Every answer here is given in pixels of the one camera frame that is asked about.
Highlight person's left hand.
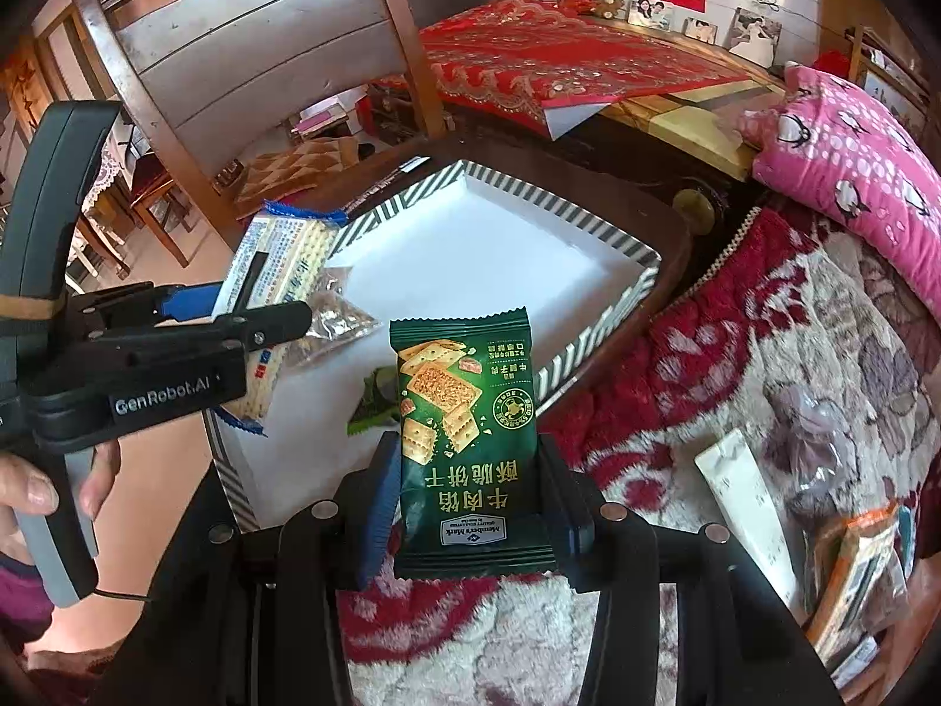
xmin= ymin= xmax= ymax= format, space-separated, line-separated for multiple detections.
xmin=0 ymin=439 xmax=122 ymax=523

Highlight red embroidered tablecloth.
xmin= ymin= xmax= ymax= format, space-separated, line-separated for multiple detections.
xmin=371 ymin=0 xmax=769 ymax=141

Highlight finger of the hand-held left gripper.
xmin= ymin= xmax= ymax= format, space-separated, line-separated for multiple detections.
xmin=69 ymin=281 xmax=225 ymax=328
xmin=95 ymin=300 xmax=313 ymax=354

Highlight long white snack packet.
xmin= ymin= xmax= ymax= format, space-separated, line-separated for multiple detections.
xmin=695 ymin=428 xmax=802 ymax=611

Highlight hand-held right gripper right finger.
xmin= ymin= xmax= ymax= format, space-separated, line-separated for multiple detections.
xmin=540 ymin=434 xmax=846 ymax=706

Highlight black and white strip sachet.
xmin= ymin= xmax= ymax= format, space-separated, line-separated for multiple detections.
xmin=345 ymin=156 xmax=431 ymax=211

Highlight wooden rack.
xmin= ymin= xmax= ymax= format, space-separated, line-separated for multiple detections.
xmin=845 ymin=24 xmax=941 ymax=134

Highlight clear bag of purple snacks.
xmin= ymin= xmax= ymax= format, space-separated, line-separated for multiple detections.
xmin=765 ymin=382 xmax=905 ymax=523

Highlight brown checkered cushion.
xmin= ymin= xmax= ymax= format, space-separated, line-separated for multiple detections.
xmin=233 ymin=136 xmax=361 ymax=222

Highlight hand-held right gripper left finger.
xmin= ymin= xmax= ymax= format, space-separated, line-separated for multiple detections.
xmin=95 ymin=430 xmax=405 ymax=706

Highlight large wedding photo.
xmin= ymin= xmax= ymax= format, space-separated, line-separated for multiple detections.
xmin=728 ymin=7 xmax=782 ymax=67

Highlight striped cardboard box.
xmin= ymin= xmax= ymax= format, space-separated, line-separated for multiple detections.
xmin=206 ymin=159 xmax=663 ymax=531

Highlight small wooden table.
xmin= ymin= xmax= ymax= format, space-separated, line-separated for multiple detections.
xmin=74 ymin=132 xmax=192 ymax=273

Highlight pink penguin print quilt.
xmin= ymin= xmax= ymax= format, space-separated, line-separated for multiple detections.
xmin=739 ymin=62 xmax=941 ymax=325

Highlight small light green snack packet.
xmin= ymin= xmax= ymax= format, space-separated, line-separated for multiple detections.
xmin=347 ymin=366 xmax=402 ymax=434

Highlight framed couple photo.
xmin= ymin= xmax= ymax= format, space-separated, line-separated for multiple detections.
xmin=626 ymin=0 xmax=675 ymax=32

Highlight orange brown snack packet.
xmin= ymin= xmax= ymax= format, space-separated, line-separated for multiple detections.
xmin=805 ymin=500 xmax=916 ymax=667

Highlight blue and white cracker packet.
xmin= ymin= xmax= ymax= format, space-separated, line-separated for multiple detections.
xmin=211 ymin=200 xmax=346 ymax=437

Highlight red floral blanket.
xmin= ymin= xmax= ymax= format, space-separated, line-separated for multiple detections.
xmin=345 ymin=206 xmax=941 ymax=706

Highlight dark green cracker packet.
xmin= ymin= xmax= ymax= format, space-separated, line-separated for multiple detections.
xmin=388 ymin=307 xmax=558 ymax=581

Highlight person's left forearm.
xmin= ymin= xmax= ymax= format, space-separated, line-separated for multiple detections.
xmin=0 ymin=529 xmax=141 ymax=706

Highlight clear bag with pastry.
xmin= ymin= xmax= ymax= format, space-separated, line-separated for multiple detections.
xmin=283 ymin=265 xmax=379 ymax=372

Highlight wooden chair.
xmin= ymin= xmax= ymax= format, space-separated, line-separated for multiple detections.
xmin=69 ymin=0 xmax=696 ymax=531

